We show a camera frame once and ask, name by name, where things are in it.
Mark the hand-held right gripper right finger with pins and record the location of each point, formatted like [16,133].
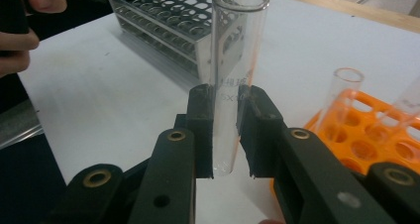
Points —
[259,131]

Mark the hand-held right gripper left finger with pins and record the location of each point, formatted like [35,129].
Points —
[203,134]

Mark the metal test tube rack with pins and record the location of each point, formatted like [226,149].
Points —
[204,58]

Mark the clear glass test tube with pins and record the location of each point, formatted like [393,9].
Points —
[404,101]
[228,52]
[340,98]

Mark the orange test tube rack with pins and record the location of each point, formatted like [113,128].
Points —
[373,102]

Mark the light wooden table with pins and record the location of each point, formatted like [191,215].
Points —
[363,12]

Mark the aluminium floor rail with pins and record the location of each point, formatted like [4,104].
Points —
[16,125]

